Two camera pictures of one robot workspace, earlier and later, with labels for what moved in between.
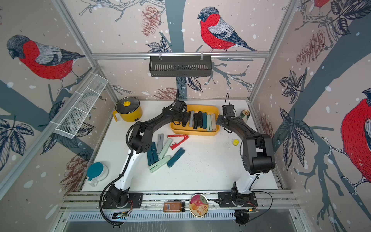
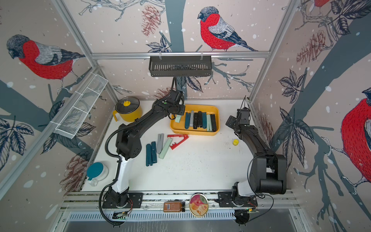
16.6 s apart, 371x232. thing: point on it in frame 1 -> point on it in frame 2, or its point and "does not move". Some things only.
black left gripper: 185,119 -> 182,112
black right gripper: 220,119 -> 231,121
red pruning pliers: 174,146 does not move
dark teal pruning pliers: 204,120 does not move
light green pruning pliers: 209,127 does not move
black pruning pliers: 200,119 does not move
